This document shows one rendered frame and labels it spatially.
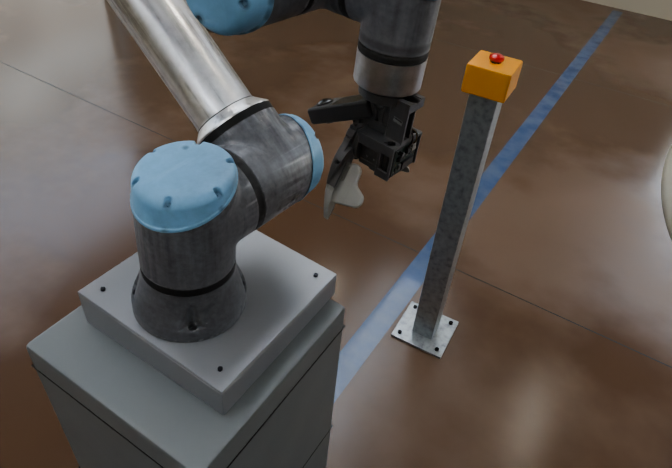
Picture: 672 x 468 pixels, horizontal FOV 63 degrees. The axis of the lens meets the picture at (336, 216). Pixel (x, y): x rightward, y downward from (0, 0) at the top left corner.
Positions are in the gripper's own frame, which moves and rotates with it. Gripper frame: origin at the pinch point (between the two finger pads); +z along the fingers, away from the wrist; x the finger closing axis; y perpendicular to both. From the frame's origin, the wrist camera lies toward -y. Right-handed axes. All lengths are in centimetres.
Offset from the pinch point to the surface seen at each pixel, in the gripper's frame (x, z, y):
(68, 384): -40, 31, -22
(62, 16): 151, 131, -391
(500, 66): 76, 4, -10
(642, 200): 233, 108, 32
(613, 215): 208, 109, 24
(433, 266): 75, 76, -10
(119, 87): 113, 124, -257
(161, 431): -36.0, 28.1, -3.6
